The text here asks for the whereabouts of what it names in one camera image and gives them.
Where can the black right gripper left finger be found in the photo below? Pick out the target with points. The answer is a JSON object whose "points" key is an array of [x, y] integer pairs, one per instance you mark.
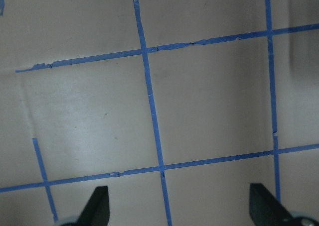
{"points": [[97, 210]]}

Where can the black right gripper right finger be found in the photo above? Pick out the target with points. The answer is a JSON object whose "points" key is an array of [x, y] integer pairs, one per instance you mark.
{"points": [[265, 209]]}

